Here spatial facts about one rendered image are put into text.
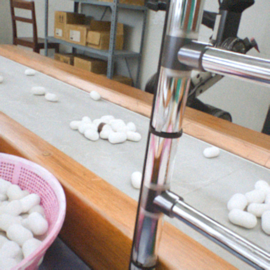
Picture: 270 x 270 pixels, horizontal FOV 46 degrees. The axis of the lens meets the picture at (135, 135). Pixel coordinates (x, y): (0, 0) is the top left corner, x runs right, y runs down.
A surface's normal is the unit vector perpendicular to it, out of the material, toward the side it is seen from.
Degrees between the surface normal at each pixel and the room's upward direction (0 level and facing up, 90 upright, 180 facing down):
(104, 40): 90
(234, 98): 90
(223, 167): 0
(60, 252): 0
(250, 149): 45
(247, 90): 90
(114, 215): 0
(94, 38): 80
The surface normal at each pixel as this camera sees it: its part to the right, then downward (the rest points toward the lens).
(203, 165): 0.12, -0.92
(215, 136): -0.41, -0.51
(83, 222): -0.69, 0.19
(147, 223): -0.30, 0.32
